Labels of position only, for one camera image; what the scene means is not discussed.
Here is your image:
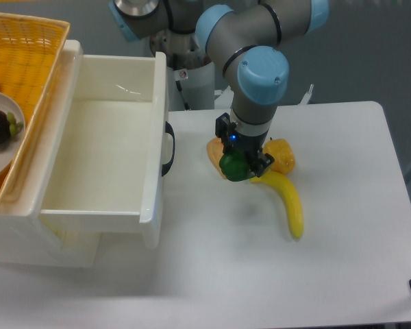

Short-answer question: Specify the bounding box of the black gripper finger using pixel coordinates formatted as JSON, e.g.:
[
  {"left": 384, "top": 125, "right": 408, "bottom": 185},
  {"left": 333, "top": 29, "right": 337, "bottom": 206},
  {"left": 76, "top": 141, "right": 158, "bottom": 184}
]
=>
[
  {"left": 249, "top": 150, "right": 275, "bottom": 178},
  {"left": 215, "top": 112, "right": 236, "bottom": 147}
]

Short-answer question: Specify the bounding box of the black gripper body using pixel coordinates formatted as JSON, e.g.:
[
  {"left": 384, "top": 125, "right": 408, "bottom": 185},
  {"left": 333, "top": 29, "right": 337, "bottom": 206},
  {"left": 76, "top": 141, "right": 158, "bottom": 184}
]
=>
[{"left": 223, "top": 129, "right": 268, "bottom": 164}]

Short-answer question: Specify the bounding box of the green bell pepper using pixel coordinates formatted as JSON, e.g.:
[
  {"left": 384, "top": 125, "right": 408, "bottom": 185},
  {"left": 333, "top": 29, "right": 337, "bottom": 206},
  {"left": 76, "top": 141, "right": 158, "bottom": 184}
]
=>
[{"left": 219, "top": 148, "right": 251, "bottom": 182}]

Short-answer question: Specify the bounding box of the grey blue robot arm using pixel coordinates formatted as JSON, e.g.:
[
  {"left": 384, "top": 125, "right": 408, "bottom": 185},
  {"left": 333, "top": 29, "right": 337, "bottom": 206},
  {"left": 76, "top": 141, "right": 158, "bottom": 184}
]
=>
[{"left": 109, "top": 1, "right": 329, "bottom": 182}]

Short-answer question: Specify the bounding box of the yellow bell pepper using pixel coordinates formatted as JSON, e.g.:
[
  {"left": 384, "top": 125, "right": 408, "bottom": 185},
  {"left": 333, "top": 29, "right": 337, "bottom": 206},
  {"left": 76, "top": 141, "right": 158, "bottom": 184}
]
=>
[{"left": 263, "top": 138, "right": 295, "bottom": 175}]

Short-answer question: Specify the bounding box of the open upper white drawer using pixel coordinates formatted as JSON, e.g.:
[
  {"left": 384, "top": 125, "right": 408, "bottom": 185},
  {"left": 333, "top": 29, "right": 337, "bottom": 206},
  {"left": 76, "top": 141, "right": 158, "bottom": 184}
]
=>
[{"left": 40, "top": 53, "right": 169, "bottom": 249}]

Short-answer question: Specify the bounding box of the orange bread wedge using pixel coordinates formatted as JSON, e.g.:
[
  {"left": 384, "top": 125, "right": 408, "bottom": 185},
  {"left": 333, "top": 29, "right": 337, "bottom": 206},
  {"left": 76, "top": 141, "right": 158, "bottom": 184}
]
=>
[{"left": 206, "top": 137, "right": 226, "bottom": 180}]

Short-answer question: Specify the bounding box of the yellow banana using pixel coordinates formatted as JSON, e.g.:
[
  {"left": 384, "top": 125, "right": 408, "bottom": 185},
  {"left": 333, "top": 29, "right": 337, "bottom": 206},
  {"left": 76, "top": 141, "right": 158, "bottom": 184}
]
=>
[{"left": 250, "top": 171, "right": 304, "bottom": 240}]

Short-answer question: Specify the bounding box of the yellow woven basket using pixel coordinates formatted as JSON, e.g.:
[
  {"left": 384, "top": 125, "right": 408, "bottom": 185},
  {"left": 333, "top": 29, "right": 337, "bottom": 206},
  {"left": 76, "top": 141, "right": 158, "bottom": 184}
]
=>
[{"left": 0, "top": 12, "right": 70, "bottom": 203}]

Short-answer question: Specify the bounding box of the dark purple mangosteen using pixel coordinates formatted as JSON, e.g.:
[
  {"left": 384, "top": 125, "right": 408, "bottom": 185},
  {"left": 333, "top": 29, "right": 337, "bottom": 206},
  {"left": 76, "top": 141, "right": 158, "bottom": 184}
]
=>
[{"left": 0, "top": 110, "right": 25, "bottom": 145}]

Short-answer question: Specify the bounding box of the white plate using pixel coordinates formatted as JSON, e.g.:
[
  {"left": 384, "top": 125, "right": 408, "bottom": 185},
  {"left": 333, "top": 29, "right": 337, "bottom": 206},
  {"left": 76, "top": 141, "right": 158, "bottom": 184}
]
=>
[{"left": 0, "top": 93, "right": 26, "bottom": 175}]

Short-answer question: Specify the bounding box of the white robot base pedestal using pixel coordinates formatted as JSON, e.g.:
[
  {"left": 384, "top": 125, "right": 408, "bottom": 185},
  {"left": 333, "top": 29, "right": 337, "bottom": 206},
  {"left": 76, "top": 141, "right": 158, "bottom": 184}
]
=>
[{"left": 149, "top": 27, "right": 216, "bottom": 112}]

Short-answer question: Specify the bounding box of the black drawer handle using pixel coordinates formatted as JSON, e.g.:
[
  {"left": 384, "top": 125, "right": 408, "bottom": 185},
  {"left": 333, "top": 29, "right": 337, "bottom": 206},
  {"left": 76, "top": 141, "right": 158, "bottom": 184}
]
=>
[{"left": 161, "top": 121, "right": 175, "bottom": 177}]

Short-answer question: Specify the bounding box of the white metal bracket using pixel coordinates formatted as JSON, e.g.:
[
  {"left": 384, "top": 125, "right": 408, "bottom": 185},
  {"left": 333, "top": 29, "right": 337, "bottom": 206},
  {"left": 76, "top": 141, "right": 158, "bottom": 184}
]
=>
[{"left": 299, "top": 84, "right": 314, "bottom": 105}]

